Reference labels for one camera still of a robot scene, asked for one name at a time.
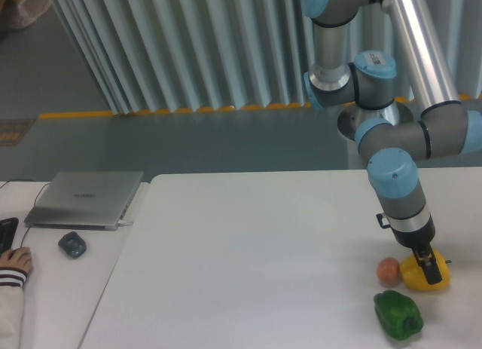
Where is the person's hand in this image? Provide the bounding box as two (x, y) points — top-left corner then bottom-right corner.
(0, 247), (33, 276)

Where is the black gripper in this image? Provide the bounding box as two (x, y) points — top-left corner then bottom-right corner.
(393, 222), (442, 285)

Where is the grey folding partition screen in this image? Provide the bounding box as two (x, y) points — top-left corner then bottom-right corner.
(51, 0), (481, 115)

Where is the silver closed laptop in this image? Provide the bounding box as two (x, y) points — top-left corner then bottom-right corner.
(24, 171), (143, 230)

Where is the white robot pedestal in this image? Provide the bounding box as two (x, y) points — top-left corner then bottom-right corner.
(337, 101), (415, 171)

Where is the black keyboard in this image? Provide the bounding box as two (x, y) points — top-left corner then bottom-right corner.
(0, 217), (19, 254)

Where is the brown egg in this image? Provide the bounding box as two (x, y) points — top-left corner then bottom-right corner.
(377, 257), (399, 283)

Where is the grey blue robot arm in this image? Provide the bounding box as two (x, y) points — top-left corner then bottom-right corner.
(300, 0), (481, 285)

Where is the black mouse cable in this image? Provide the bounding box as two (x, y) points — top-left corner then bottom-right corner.
(0, 179), (52, 252)

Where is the dark grey computer mouse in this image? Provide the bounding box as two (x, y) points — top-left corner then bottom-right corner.
(58, 231), (87, 259)

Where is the yellow bell pepper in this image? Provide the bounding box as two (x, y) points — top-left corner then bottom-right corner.
(400, 249), (451, 292)

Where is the green bell pepper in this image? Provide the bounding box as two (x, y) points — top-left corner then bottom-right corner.
(374, 289), (424, 341)

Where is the white striped sleeve forearm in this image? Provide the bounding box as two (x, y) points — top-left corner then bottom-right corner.
(1, 268), (27, 348)

